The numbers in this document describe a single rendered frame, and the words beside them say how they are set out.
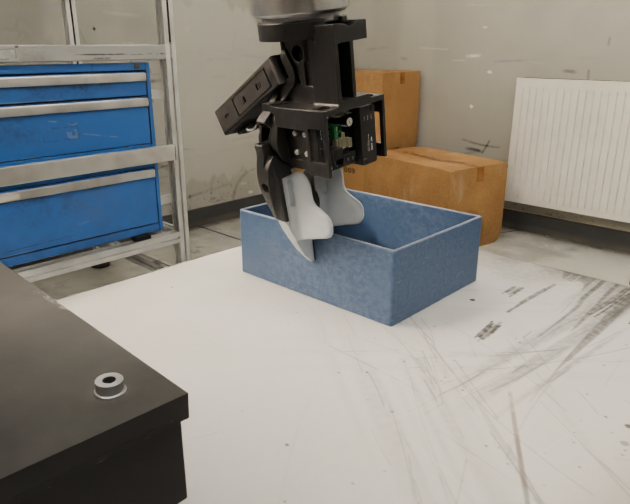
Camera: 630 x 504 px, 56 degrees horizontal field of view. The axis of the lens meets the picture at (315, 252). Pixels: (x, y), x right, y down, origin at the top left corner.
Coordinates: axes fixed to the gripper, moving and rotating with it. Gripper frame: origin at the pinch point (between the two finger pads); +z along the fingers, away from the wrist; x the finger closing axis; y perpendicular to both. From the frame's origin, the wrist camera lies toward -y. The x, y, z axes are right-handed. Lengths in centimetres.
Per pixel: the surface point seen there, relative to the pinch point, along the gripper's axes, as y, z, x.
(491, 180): -102, 72, 211
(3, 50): -138, -13, 23
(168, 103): -140, 10, 70
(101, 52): -139, -9, 50
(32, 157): -140, 16, 23
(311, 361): 9.4, 4.1, -9.5
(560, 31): -94, 11, 257
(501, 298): 13.5, 7.0, 12.0
